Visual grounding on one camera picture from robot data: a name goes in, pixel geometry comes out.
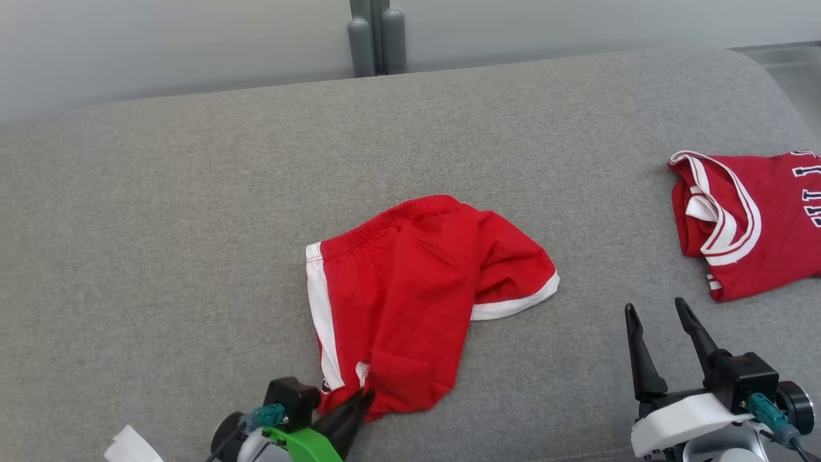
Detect teal right camera connector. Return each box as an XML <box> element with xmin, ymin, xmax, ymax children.
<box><xmin>744</xmin><ymin>393</ymin><xmax>802</xmax><ymax>449</ymax></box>

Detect white fabric piece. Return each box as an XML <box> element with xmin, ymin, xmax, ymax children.
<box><xmin>105</xmin><ymin>425</ymin><xmax>164</xmax><ymax>462</ymax></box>

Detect teal left camera connector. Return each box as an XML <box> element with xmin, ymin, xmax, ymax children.
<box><xmin>241</xmin><ymin>403</ymin><xmax>286</xmax><ymax>432</ymax></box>

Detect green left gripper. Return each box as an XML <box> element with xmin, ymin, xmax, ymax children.
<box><xmin>263</xmin><ymin>388</ymin><xmax>376</xmax><ymax>462</ymax></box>

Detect teal camera connector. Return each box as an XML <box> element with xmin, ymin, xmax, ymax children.
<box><xmin>241</xmin><ymin>403</ymin><xmax>286</xmax><ymax>432</ymax></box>
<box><xmin>744</xmin><ymin>393</ymin><xmax>802</xmax><ymax>449</ymax></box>

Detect black right camera cable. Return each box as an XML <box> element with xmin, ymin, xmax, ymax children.
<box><xmin>786</xmin><ymin>433</ymin><xmax>821</xmax><ymax>462</ymax></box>

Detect red shorts with white trim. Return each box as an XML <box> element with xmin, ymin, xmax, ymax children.
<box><xmin>306</xmin><ymin>194</ymin><xmax>561</xmax><ymax>423</ymax></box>

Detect red jersey with white sleeves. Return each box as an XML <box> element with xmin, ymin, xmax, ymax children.
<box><xmin>667</xmin><ymin>150</ymin><xmax>821</xmax><ymax>304</ymax></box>

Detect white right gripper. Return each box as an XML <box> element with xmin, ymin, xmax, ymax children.
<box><xmin>624</xmin><ymin>298</ymin><xmax>756</xmax><ymax>460</ymax></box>

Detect grey double wall post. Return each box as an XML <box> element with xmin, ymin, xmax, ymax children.
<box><xmin>347</xmin><ymin>0</ymin><xmax>408</xmax><ymax>78</ymax></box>

